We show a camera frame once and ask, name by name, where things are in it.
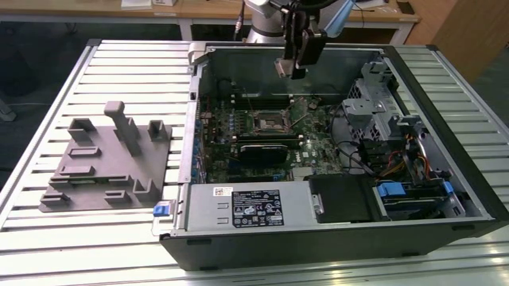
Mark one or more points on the thin metal locking lever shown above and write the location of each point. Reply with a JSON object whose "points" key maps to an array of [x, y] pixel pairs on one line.
{"points": [[250, 108]]}

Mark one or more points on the hard disk in blue carrier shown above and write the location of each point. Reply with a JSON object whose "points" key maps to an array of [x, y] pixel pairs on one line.
{"points": [[392, 190]]}

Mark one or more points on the black graphics card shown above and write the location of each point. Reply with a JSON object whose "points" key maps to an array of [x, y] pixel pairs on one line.
{"points": [[262, 155]]}

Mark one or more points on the black open PC case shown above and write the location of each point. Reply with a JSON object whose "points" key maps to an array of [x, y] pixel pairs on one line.
{"points": [[278, 250]]}

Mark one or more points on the white labelled box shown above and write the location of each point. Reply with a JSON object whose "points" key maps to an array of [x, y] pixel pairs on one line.
{"points": [[165, 2]]}

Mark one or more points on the silver perforated drive cage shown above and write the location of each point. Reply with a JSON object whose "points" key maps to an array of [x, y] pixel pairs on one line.
{"points": [[366, 110]]}

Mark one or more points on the CPU socket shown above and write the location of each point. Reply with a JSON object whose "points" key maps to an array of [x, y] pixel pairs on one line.
{"points": [[274, 122]]}

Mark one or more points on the silver square CPU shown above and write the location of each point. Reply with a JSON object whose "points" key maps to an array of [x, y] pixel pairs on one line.
{"points": [[283, 69]]}

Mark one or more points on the wooden cabinet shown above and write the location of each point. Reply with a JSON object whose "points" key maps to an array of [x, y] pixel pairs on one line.
{"points": [[469, 35]]}

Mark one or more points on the grey plastic parts rack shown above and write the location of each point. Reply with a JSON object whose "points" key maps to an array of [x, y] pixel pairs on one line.
{"points": [[115, 167]]}

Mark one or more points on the silver disk bay frame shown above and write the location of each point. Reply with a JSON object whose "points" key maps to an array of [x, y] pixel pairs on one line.
{"points": [[457, 208]]}

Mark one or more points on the grey chair base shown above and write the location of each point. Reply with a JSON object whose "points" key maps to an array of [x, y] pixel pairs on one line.
{"points": [[7, 114]]}

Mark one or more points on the white cardboard box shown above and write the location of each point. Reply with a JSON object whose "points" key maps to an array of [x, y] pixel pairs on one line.
{"points": [[135, 3]]}

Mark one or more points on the silver power supply unit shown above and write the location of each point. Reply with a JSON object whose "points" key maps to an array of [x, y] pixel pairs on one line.
{"points": [[206, 208]]}

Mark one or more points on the green motherboard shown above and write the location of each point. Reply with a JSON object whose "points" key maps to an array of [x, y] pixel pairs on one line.
{"points": [[318, 149]]}

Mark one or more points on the blue case latch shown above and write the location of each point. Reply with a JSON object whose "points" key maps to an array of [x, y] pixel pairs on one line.
{"points": [[161, 209]]}

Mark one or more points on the small silver heatsink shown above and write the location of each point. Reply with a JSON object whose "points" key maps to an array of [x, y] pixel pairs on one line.
{"points": [[302, 173]]}

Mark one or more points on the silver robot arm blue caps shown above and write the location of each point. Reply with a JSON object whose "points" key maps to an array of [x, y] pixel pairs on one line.
{"points": [[261, 26]]}

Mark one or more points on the blue plastic drive latch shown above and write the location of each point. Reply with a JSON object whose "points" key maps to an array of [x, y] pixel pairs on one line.
{"points": [[446, 187]]}

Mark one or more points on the black plastic drive cover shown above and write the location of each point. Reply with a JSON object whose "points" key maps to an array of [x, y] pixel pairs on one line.
{"points": [[342, 199]]}

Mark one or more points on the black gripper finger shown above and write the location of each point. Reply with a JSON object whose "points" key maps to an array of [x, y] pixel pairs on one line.
{"points": [[290, 35], [311, 47]]}

